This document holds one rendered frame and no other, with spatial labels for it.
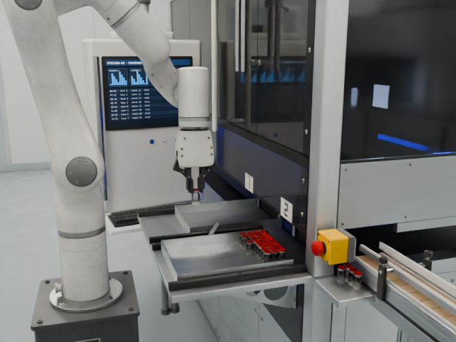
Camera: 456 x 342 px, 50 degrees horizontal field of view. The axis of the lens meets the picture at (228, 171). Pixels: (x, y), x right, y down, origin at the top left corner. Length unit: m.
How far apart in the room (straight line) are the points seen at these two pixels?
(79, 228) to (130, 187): 0.97
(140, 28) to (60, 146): 0.34
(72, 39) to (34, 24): 5.54
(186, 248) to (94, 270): 0.38
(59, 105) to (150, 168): 1.07
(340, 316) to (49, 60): 1.04
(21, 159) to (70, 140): 5.68
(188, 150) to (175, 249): 0.41
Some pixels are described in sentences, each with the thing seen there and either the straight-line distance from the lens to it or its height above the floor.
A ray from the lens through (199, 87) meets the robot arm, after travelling 1.27.
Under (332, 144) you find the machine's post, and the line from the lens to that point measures 1.30.
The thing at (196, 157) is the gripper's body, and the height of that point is 1.22.
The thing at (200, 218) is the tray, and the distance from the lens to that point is 1.85.
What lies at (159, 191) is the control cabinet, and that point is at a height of 0.87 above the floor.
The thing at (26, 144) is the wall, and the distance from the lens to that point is 6.81.
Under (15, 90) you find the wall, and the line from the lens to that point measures 6.73.
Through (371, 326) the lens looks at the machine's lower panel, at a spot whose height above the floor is 0.69.
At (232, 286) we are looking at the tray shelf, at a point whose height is 0.88.
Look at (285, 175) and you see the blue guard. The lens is 1.50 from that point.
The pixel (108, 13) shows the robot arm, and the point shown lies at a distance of 1.23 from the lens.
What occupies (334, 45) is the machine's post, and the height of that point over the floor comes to 1.51.
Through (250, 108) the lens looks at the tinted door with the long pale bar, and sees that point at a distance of 1.79.
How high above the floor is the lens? 1.49
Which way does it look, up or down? 14 degrees down
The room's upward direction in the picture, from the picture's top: straight up
